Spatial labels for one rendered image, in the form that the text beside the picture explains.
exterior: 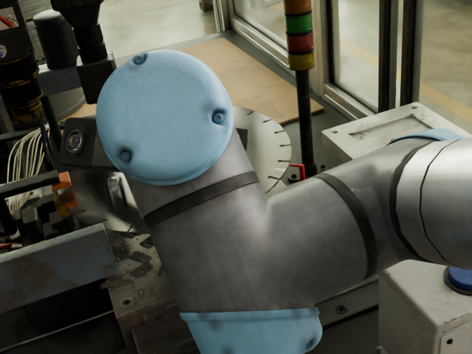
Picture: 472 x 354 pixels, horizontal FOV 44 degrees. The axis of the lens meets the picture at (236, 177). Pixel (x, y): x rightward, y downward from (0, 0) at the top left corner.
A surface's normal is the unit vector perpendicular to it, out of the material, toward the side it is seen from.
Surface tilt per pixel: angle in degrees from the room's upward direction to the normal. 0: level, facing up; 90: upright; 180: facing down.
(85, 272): 90
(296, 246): 45
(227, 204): 49
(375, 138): 0
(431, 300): 0
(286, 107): 0
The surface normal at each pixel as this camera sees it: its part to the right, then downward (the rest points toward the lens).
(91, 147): -0.43, -0.15
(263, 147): -0.12, -0.83
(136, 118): 0.02, -0.10
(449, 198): -0.94, -0.07
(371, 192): 0.08, -0.46
